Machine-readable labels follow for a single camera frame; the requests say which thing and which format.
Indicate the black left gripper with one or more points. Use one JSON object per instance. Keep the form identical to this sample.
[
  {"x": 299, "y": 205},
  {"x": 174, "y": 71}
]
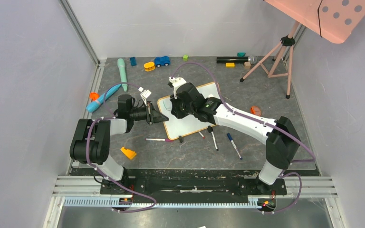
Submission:
[{"x": 153, "y": 116}]

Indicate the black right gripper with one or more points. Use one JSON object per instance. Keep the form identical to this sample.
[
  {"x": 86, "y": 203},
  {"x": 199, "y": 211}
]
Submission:
[{"x": 176, "y": 108}]

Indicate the white board orange frame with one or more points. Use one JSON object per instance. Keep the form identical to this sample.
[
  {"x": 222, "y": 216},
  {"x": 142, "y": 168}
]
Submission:
[{"x": 185, "y": 126}]

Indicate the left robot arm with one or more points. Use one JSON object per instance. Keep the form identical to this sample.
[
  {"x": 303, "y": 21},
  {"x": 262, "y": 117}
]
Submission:
[{"x": 91, "y": 140}]

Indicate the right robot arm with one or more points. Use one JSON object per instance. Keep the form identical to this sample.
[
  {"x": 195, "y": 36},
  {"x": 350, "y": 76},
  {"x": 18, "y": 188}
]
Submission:
[{"x": 279, "y": 136}]

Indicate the purple capped marker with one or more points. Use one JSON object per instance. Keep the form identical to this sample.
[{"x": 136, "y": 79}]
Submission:
[{"x": 158, "y": 139}]

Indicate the black capped marker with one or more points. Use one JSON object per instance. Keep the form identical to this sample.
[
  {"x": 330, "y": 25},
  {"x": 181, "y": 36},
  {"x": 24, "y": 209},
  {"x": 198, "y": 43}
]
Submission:
[{"x": 214, "y": 141}]

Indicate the yellow toy wedge block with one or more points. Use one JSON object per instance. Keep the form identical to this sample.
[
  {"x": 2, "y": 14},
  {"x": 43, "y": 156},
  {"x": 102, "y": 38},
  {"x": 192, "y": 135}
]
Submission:
[{"x": 130, "y": 154}]

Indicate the blue toy car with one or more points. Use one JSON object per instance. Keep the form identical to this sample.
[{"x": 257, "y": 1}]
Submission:
[{"x": 162, "y": 61}]

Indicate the yellow oval toy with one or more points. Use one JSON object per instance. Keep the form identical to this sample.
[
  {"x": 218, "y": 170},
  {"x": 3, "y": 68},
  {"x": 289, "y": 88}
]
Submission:
[{"x": 149, "y": 66}]

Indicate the blue capped marker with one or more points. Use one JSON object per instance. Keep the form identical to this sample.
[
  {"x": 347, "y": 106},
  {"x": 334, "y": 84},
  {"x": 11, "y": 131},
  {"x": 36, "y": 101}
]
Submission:
[{"x": 234, "y": 146}]

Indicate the black cylinder tube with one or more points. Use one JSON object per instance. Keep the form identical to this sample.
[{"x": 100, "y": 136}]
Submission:
[{"x": 236, "y": 60}]

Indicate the yellow small brick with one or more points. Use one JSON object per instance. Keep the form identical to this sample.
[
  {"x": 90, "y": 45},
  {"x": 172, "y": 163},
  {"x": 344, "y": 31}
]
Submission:
[{"x": 230, "y": 65}]

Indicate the dark blue small brick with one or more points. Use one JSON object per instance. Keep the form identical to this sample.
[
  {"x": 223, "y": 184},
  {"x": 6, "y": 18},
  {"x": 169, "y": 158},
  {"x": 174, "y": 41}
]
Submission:
[{"x": 133, "y": 61}]

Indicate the light blue toy pen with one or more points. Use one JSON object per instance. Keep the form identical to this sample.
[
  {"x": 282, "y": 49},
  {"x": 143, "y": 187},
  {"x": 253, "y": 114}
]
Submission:
[{"x": 94, "y": 105}]

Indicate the mint green toy pen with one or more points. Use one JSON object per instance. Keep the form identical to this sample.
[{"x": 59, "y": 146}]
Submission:
[{"x": 122, "y": 72}]

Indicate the orange small toy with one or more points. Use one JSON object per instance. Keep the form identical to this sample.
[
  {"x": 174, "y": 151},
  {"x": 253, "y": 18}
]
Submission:
[{"x": 94, "y": 96}]

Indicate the orange toy brick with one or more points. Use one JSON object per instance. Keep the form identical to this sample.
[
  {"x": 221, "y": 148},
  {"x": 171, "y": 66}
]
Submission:
[{"x": 255, "y": 111}]

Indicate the tan wooden cube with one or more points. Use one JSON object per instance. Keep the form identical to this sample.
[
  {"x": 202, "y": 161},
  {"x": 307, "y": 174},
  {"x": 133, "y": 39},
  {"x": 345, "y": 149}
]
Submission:
[{"x": 247, "y": 65}]

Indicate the teal small block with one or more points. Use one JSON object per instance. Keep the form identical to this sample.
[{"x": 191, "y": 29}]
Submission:
[{"x": 241, "y": 54}]

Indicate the clear small ball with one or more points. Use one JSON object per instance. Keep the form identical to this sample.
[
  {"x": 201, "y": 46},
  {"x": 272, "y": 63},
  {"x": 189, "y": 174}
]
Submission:
[{"x": 253, "y": 59}]

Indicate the pink tripod stand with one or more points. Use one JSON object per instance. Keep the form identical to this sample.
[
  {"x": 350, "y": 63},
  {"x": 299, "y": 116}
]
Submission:
[{"x": 286, "y": 42}]

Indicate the pink perforated panel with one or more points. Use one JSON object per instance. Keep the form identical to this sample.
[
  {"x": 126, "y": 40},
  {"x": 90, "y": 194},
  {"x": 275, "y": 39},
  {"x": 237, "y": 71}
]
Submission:
[{"x": 333, "y": 20}]

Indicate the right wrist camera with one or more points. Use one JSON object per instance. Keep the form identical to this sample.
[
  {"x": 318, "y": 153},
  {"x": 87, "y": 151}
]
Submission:
[{"x": 175, "y": 83}]

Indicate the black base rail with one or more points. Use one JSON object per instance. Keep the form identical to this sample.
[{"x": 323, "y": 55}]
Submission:
[{"x": 198, "y": 186}]

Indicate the white cable duct strip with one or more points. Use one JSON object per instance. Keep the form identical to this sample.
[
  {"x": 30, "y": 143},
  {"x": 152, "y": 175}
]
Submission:
[{"x": 115, "y": 202}]

